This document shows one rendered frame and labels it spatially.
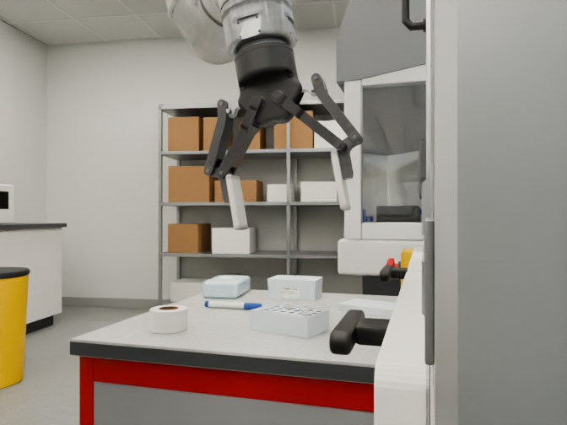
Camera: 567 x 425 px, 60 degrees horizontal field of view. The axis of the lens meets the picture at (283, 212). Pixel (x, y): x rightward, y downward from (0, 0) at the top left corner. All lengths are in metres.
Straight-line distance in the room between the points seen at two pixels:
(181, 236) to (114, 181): 1.15
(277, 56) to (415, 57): 0.91
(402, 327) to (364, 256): 1.21
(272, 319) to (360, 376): 0.23
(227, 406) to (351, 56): 1.03
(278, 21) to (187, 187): 4.08
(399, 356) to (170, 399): 0.73
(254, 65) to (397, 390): 0.49
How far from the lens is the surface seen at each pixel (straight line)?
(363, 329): 0.31
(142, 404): 0.93
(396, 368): 0.18
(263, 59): 0.61
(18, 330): 3.29
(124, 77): 5.59
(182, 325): 0.96
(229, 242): 4.51
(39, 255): 4.58
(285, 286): 1.27
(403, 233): 1.43
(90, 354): 0.94
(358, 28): 1.53
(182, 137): 4.72
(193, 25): 0.78
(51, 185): 5.84
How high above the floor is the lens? 0.98
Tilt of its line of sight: level
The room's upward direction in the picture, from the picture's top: straight up
